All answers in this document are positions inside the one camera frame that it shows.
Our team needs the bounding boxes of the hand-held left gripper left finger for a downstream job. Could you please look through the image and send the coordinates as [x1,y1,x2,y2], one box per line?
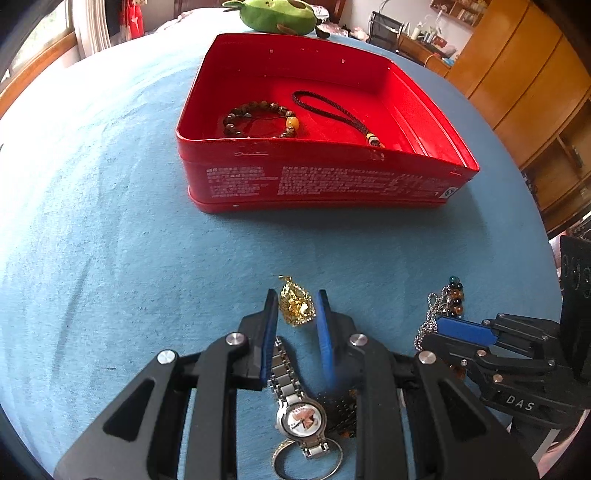
[54,289,280,480]

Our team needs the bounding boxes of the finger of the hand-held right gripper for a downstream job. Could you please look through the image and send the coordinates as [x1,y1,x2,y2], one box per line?
[436,314,561,356]
[422,333,561,402]

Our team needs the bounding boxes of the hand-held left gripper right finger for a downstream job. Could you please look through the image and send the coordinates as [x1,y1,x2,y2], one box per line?
[315,289,539,480]

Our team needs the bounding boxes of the multicoloured bead bracelet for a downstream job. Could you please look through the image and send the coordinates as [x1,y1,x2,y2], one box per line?
[443,275,465,319]

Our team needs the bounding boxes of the silver ball chain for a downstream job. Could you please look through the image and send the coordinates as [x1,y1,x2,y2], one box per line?
[414,292,451,354]

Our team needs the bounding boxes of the gold pendant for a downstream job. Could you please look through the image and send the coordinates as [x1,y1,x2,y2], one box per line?
[278,275,317,328]

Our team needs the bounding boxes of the black tasselled cord bracelet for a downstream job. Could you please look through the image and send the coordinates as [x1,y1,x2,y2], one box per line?
[318,388,358,439]

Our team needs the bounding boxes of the silver wrist watch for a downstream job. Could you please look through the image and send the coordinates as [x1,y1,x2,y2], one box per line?
[268,337,331,460]

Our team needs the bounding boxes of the silver key ring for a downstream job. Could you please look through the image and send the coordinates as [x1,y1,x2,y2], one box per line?
[272,438,345,478]

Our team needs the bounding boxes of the red tin box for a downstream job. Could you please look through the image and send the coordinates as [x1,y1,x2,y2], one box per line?
[175,33,480,214]

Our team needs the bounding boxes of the blue blanket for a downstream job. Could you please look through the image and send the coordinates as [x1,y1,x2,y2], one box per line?
[0,7,561,480]

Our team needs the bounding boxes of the wooden wardrobe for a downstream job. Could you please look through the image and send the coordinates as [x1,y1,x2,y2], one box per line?
[445,0,591,232]

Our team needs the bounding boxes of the wooden desk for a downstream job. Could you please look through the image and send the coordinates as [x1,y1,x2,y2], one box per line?
[397,34,455,77]

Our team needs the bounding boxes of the black mesh chair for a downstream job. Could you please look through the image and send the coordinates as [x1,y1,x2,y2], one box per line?
[368,10,403,51]

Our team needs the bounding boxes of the green plush toy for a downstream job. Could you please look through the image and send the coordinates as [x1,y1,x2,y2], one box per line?
[222,0,319,35]

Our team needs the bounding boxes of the red hanging garment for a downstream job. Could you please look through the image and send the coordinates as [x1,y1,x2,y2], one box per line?
[119,0,145,40]

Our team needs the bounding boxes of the wooden framed window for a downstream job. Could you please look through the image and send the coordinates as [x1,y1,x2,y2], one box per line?
[0,0,77,118]

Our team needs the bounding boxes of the brown bead bracelet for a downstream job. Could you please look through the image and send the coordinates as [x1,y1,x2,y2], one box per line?
[223,100,297,139]

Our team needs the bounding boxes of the black braided cord with beads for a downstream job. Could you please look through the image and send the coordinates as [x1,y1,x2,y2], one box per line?
[292,91,385,149]

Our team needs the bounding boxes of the wooden wall shelf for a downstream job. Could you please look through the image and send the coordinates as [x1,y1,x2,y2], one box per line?
[429,0,490,26]

